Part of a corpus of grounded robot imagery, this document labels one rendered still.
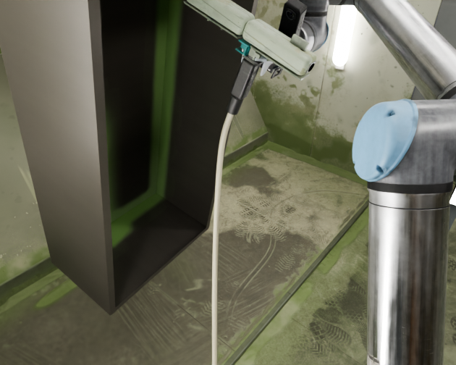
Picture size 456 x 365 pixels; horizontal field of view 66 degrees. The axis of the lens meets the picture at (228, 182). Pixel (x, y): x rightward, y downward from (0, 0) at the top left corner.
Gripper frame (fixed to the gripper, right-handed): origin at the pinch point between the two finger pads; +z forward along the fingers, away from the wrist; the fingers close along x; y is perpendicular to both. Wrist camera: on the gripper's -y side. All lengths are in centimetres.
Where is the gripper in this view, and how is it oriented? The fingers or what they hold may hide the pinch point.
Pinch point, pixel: (253, 50)
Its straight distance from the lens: 77.2
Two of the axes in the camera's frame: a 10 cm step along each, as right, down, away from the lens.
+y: -3.5, 6.4, 6.8
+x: -7.6, -6.2, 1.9
